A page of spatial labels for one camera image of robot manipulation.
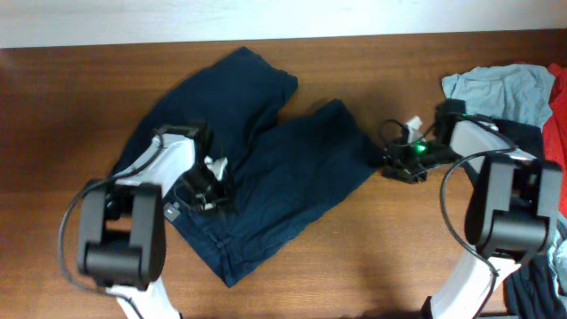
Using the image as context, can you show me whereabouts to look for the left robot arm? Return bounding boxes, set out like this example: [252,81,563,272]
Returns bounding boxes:
[74,122,231,318]

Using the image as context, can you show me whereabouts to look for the black garment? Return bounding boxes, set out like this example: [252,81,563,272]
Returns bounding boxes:
[494,120,566,319]

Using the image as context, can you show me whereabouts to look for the light grey t-shirt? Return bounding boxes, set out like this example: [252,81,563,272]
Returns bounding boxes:
[441,64,555,128]

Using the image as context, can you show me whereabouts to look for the red garment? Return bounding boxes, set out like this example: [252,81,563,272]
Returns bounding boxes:
[543,64,566,216]

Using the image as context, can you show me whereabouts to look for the navy blue shorts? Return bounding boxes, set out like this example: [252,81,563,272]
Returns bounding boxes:
[113,47,385,286]

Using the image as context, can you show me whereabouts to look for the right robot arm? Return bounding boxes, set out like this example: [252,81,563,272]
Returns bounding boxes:
[383,99,563,318]

